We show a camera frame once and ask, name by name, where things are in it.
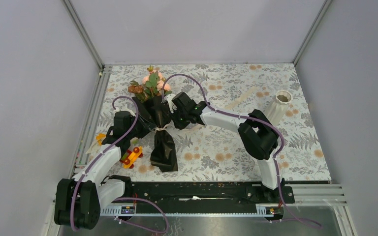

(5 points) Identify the cream ribbon with gold text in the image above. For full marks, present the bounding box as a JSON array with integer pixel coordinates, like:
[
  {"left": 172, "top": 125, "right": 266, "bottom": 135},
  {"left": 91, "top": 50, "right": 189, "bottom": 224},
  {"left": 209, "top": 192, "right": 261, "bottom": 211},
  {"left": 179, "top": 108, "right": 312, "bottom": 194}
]
[{"left": 153, "top": 86, "right": 258, "bottom": 134}]

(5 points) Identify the peach flower bouquet black wrap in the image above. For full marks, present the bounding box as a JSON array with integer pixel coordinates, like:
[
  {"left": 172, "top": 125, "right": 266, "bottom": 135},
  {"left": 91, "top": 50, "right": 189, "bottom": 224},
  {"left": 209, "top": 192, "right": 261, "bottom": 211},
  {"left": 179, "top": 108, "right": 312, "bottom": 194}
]
[{"left": 128, "top": 65, "right": 178, "bottom": 173}]

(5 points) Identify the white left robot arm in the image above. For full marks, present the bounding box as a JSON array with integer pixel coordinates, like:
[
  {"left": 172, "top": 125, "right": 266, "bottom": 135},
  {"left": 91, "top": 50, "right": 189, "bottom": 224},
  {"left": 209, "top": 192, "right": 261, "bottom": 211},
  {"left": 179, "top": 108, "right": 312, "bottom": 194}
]
[{"left": 54, "top": 111, "right": 156, "bottom": 230}]

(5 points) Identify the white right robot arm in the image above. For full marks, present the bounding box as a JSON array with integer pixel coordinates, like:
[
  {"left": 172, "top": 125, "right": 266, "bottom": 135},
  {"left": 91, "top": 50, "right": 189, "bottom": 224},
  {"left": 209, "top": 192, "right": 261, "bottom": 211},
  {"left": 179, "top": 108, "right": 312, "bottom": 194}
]
[{"left": 165, "top": 92, "right": 282, "bottom": 203}]

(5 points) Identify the white ribbed ceramic vase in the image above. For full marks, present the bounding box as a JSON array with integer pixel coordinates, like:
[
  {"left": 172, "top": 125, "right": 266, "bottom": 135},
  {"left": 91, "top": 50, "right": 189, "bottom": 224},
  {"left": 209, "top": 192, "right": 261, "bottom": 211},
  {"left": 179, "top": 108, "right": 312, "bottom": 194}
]
[{"left": 264, "top": 90, "right": 292, "bottom": 126}]

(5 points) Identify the orange toy block cart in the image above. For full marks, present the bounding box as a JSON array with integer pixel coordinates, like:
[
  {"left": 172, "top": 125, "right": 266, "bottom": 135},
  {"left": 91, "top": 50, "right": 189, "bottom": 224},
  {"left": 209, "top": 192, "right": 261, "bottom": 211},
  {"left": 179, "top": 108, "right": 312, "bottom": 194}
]
[{"left": 95, "top": 132, "right": 144, "bottom": 169}]

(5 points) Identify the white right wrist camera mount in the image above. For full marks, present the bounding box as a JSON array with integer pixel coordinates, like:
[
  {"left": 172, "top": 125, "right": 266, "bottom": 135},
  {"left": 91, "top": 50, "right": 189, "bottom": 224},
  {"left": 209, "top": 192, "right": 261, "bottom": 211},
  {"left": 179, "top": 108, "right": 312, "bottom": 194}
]
[{"left": 165, "top": 93, "right": 177, "bottom": 113}]

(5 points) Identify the aluminium frame rail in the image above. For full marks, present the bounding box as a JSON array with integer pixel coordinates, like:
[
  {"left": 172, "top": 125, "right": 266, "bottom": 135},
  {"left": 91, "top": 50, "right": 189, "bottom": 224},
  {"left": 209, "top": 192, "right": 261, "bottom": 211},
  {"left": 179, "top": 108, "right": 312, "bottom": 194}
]
[{"left": 62, "top": 0, "right": 105, "bottom": 70}]

